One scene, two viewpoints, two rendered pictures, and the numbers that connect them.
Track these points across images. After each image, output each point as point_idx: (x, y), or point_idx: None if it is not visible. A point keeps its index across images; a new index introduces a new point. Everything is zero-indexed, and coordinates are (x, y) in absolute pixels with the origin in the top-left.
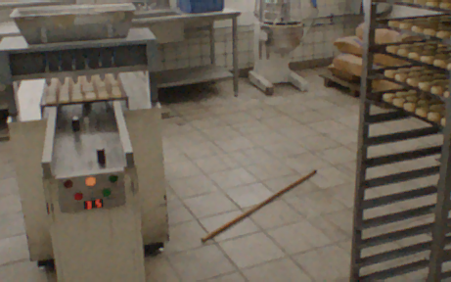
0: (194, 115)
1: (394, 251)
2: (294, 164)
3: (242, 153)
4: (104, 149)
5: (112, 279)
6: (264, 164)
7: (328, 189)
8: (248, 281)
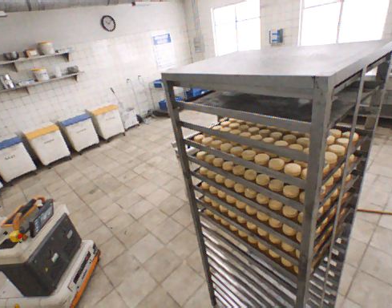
0: None
1: (268, 263)
2: None
3: (375, 177)
4: (188, 145)
5: None
6: (373, 190)
7: (381, 228)
8: None
